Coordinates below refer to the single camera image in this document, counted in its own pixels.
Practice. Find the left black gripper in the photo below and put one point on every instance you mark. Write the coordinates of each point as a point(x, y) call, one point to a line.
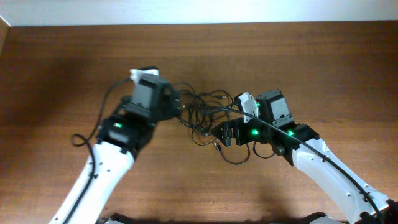
point(173, 107)

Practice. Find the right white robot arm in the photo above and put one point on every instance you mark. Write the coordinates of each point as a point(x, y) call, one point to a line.
point(266, 119)

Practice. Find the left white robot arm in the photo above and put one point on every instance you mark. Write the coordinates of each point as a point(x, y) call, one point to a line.
point(119, 139)

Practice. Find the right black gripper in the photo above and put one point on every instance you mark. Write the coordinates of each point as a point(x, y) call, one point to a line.
point(239, 125)

